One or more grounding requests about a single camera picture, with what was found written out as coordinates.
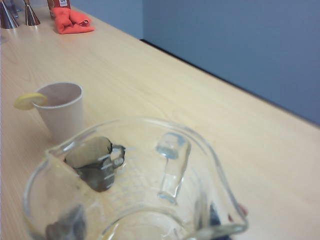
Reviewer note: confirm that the large steel jigger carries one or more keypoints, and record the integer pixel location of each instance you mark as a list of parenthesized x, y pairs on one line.
[(8, 17)]

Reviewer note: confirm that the small steel jigger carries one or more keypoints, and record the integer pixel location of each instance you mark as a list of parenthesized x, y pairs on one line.
[(31, 17)]

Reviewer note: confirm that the brown bottle white label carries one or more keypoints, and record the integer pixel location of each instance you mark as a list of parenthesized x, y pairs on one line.
[(56, 5)]

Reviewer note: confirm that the clear orange juice measuring cup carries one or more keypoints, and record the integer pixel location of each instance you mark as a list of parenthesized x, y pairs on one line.
[(150, 180)]

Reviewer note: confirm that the white paper cup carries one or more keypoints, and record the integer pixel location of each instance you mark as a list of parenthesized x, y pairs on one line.
[(65, 117)]

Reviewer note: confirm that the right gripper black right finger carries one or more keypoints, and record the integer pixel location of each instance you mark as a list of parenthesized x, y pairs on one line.
[(215, 220)]

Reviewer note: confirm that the smoky grey measuring cup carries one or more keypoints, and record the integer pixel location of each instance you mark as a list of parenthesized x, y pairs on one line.
[(95, 172)]

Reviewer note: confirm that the yellow lemon slice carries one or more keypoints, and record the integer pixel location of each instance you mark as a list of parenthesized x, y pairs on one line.
[(23, 103)]

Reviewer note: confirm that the orange red cloth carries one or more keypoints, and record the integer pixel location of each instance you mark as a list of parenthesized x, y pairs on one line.
[(72, 22)]

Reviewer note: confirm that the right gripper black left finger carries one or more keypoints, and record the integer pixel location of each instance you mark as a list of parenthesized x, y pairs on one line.
[(66, 225)]

